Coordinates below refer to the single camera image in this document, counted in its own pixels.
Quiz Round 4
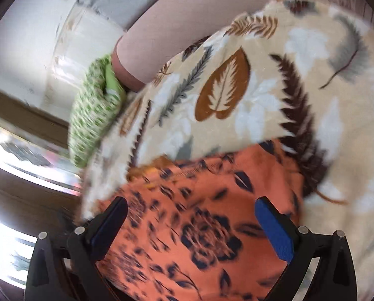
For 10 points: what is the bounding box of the window with wooden frame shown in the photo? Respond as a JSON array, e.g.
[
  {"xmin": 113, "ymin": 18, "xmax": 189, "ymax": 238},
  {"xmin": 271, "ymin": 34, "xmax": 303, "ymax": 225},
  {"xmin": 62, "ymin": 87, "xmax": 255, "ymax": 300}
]
[{"xmin": 0, "ymin": 92, "xmax": 80, "ymax": 289}]

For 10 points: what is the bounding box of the pink bolster headboard cushion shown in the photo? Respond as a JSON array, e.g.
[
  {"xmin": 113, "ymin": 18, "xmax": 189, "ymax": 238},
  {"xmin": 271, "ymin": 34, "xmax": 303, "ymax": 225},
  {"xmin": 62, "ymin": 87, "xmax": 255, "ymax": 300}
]
[{"xmin": 111, "ymin": 0, "xmax": 269, "ymax": 92}]

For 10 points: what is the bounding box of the leaf pattern bed blanket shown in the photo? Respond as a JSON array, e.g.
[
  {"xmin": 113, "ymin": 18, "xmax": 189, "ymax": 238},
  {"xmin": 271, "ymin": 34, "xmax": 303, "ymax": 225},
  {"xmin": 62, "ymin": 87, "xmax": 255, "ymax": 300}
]
[{"xmin": 82, "ymin": 0, "xmax": 374, "ymax": 300}]

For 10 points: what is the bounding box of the orange floral cloth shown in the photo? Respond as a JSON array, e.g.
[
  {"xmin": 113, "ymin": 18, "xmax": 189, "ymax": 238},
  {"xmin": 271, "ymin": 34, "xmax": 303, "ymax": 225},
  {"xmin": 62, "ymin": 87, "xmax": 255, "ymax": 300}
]
[{"xmin": 97, "ymin": 140, "xmax": 303, "ymax": 300}]

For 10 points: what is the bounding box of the green patterned pillow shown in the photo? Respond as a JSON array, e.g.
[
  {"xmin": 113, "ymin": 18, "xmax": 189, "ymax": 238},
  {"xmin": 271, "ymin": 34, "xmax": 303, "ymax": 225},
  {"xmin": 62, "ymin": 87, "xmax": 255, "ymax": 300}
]
[{"xmin": 68, "ymin": 55, "xmax": 127, "ymax": 169}]

